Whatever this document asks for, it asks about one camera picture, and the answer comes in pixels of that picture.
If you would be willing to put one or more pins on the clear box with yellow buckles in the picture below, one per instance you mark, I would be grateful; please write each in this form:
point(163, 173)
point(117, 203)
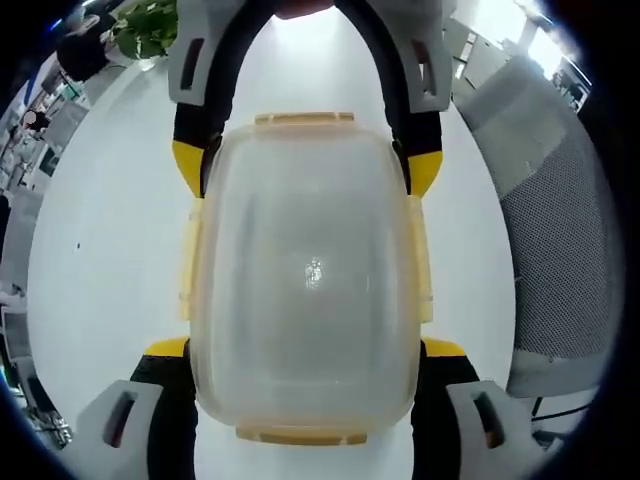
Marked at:
point(300, 225)

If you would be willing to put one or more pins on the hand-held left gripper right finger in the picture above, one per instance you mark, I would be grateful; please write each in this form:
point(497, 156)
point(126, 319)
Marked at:
point(445, 390)

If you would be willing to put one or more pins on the grey mesh office chair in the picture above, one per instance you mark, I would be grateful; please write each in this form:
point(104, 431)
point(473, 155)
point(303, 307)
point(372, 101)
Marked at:
point(550, 225)

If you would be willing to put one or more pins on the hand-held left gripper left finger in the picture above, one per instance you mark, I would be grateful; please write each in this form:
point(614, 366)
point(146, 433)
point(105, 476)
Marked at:
point(165, 390)

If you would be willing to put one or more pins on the green potted plant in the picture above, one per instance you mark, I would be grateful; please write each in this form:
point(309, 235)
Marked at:
point(147, 30)

